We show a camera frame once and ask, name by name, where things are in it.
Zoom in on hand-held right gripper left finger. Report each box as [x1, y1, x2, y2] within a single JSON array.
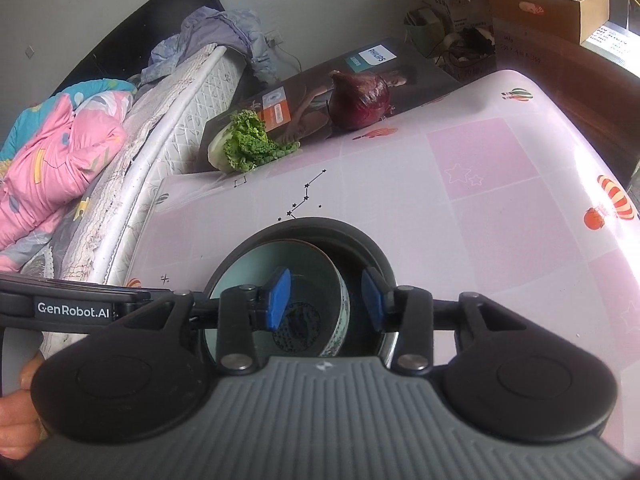
[[142, 267, 292, 375]]

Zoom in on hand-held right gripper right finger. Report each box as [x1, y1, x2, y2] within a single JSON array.
[[361, 266, 523, 375]]

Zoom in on teal ceramic bowl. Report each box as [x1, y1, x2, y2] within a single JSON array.
[[205, 240, 351, 361]]

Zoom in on steel bowl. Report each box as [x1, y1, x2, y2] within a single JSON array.
[[202, 217, 401, 366]]

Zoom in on person's left hand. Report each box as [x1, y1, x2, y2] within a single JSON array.
[[0, 347, 47, 461]]

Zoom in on pink pillow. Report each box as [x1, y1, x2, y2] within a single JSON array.
[[0, 79, 137, 273]]

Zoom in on napa cabbage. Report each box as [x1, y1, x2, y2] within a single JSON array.
[[207, 110, 301, 173]]

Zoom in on flat printed cardboard box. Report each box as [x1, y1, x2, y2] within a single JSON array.
[[200, 36, 463, 161]]

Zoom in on white quilted mattress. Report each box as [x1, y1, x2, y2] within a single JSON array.
[[0, 42, 251, 361]]

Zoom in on pile of household clutter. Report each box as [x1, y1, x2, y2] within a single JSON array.
[[402, 7, 497, 81]]

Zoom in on black headboard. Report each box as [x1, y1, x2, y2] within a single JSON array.
[[50, 0, 226, 86]]

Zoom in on blue-grey clothing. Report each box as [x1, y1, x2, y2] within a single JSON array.
[[140, 7, 281, 86]]

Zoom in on open brown cardboard box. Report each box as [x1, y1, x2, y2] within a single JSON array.
[[485, 0, 611, 46]]

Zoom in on white paper label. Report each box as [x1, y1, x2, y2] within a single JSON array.
[[582, 24, 640, 58]]

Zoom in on thin cable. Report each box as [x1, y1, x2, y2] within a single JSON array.
[[274, 42, 307, 72]]

